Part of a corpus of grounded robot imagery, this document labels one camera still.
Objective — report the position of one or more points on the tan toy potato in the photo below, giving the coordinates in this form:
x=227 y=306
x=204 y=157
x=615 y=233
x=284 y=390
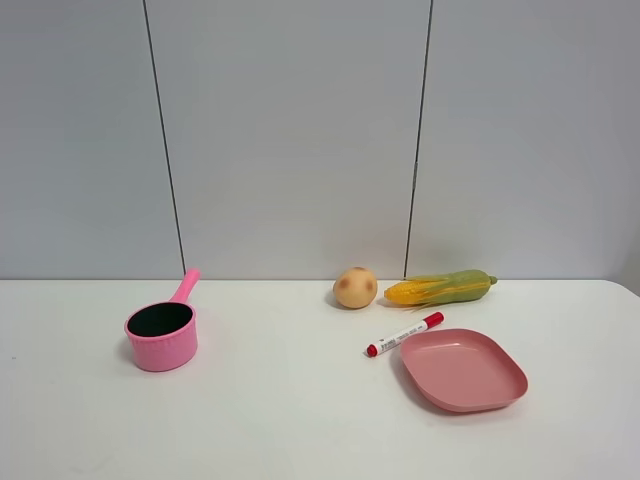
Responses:
x=355 y=288

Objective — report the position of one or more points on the red white marker pen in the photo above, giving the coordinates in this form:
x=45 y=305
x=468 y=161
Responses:
x=385 y=344

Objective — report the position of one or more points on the yellow green toy corn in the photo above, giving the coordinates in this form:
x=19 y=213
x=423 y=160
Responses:
x=441 y=289

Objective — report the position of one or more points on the pink toy saucepan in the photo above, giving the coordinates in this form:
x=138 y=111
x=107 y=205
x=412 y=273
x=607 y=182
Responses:
x=163 y=335

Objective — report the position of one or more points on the pink square plate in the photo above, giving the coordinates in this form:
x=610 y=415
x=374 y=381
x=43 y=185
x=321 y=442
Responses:
x=462 y=371

